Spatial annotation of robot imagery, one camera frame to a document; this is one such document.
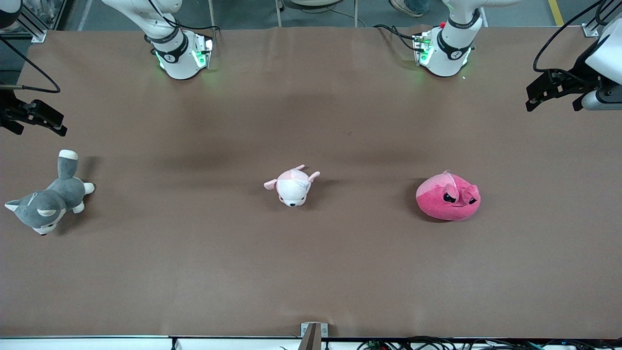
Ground white pink plush dog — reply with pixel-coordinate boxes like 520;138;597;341
263;164;321;208

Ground large table cover sheet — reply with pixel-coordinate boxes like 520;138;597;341
0;25;622;339

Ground person's shoe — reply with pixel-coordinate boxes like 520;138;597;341
390;0;431;18

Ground white stool with thin legs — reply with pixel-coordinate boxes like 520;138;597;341
275;0;359;28

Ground black arm base cable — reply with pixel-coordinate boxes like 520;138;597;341
144;0;222;35
373;23;419;53

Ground white table edge board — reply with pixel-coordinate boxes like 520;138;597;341
0;335;622;350

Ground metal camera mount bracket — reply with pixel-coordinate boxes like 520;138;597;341
300;322;329;350

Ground pink round plush toy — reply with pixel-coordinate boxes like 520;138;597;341
415;170;482;222

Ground grey white husky plush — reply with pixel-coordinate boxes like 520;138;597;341
4;149;96;236

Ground black left arm base cable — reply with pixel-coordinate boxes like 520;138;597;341
373;23;419;53

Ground aluminium frame profile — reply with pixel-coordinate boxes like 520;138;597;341
582;0;614;38
15;0;48;43

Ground black cable bundle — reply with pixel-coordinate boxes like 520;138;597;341
356;335;622;350

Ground black right arm base cable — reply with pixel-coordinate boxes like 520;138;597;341
144;0;222;35

